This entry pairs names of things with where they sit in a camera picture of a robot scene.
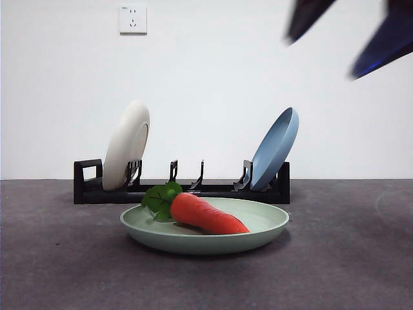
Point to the white wall socket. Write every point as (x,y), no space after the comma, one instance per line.
(133,19)

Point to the blue plate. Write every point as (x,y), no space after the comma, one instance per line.
(274,151)

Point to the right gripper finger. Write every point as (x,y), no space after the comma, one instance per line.
(305,19)
(387,45)

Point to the cream plate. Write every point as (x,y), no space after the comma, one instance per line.
(126,145)

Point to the orange carrot with green leaves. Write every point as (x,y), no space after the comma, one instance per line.
(206,216)

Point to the black plate rack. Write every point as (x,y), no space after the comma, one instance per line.
(96,193)

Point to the green plate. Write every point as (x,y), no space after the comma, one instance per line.
(200,243)

